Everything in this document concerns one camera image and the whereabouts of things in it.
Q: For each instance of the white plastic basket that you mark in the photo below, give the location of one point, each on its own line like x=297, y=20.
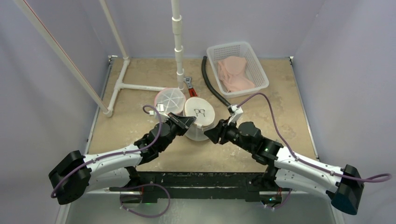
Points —
x=253, y=70

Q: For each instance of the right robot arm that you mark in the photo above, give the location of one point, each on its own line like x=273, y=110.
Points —
x=342, y=186

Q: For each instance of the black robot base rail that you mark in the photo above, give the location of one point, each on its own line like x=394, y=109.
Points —
x=151, y=186

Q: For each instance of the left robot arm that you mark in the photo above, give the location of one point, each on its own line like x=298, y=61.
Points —
x=77, y=174

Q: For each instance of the white PVC pipe frame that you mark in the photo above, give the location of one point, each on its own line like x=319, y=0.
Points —
x=119, y=84

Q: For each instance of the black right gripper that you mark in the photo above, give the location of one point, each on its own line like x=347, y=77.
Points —
x=221, y=130

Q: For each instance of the pink-rimmed mesh laundry bag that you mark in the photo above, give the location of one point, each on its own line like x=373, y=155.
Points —
x=173, y=100

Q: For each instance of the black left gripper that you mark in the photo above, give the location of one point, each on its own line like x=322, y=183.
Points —
x=182, y=122

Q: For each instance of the pink bra in basket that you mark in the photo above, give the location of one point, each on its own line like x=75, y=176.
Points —
x=231, y=72

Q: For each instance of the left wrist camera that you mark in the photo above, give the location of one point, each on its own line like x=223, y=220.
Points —
x=160, y=112

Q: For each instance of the red-handled adjustable wrench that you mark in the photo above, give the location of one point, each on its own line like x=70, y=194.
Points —
x=188, y=82

